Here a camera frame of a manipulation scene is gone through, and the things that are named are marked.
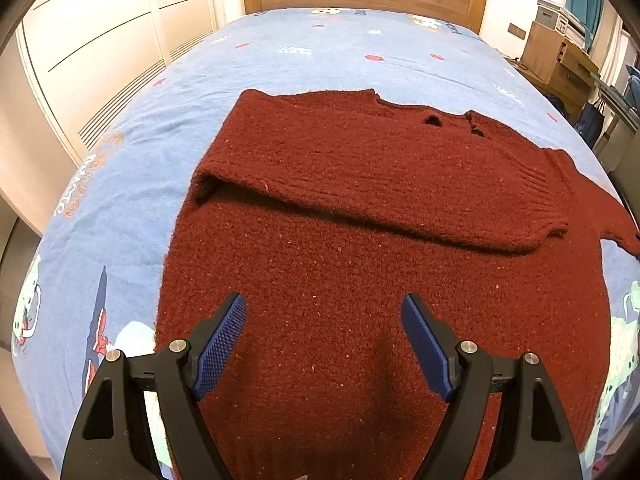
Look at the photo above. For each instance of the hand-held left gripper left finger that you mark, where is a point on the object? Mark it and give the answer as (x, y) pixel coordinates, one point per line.
(222, 342)

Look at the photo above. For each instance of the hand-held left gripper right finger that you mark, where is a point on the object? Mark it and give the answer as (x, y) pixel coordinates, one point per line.
(425, 342)

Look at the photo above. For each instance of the dark red knit sweater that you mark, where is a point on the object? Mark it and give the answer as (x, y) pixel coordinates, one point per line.
(350, 220)

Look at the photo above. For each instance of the blue printed bed sheet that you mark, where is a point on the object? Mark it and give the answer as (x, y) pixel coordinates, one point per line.
(125, 200)

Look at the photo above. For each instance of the dark blue bag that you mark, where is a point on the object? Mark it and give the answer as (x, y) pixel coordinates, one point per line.
(590, 122)

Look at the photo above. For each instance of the wooden bedside cabinet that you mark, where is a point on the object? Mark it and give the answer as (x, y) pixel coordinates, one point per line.
(560, 62)

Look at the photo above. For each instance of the grey storage box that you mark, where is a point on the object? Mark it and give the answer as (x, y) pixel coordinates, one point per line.
(549, 14)

